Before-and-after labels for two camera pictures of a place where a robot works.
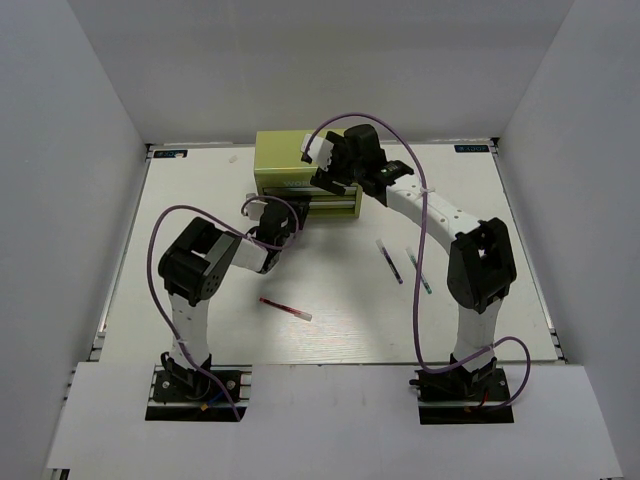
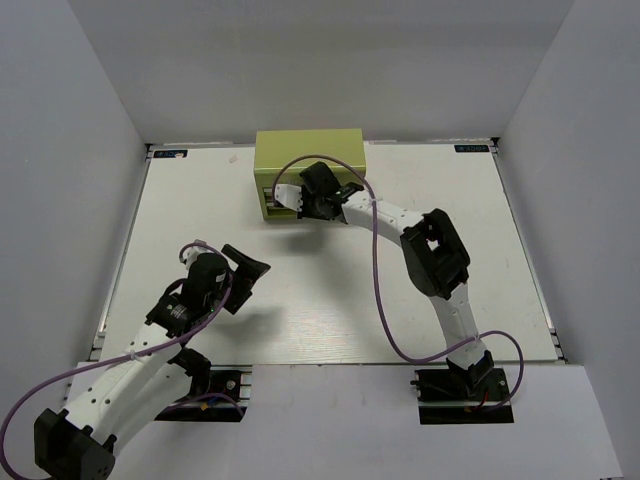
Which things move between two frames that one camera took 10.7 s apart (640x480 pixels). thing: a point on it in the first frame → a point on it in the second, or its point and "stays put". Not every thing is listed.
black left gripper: x=301 y=208 → x=245 y=277
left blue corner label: x=170 y=153 stays put
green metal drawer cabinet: x=282 y=169 stays put
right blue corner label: x=471 y=148 stays put
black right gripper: x=328 y=179 → x=306 y=194
